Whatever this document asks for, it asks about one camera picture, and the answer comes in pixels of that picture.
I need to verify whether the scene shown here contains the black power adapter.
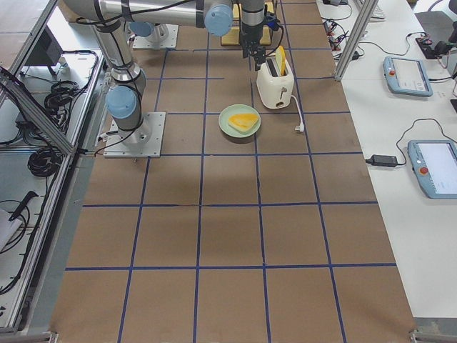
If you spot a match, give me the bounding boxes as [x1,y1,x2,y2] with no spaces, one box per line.
[365,154,398,168]

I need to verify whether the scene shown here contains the yellow bread slice on plate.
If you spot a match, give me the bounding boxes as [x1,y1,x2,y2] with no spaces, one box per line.
[228,113,259,132]

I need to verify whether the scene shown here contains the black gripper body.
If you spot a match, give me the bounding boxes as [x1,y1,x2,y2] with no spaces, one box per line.
[241,31,266,60]

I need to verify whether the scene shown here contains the aluminium frame post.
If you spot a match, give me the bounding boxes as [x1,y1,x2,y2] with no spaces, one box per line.
[334,0,378,81]

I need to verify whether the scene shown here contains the wooden shelf box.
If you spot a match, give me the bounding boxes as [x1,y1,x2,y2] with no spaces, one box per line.
[221,14,272,46]

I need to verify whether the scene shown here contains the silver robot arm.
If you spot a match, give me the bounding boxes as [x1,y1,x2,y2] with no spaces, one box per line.
[66,1,267,149]
[123,1,266,47]

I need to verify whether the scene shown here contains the far blue teach pendant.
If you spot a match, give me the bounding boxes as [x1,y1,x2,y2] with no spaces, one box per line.
[383,56,433,97]

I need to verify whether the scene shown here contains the white toaster power cord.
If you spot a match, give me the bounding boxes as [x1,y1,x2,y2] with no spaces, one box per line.
[288,94,305,133]

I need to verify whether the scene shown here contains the blue teach pendant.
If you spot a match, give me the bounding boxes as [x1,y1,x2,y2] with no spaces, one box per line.
[383,56,433,97]
[407,139,456,199]

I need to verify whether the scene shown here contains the white toaster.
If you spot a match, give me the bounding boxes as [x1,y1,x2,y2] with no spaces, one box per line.
[256,57,294,109]

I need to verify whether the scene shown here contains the light green plate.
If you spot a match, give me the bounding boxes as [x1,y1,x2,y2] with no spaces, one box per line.
[219,104,261,138]

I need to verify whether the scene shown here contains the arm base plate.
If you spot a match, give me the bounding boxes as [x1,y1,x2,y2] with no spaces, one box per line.
[133,24,179,50]
[102,112,166,158]

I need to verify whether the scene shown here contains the near blue teach pendant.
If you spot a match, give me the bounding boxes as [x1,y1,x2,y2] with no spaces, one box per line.
[407,139,456,199]

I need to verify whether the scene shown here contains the bread slice in toaster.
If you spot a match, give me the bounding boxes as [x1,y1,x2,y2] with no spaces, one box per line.
[275,45,286,76]

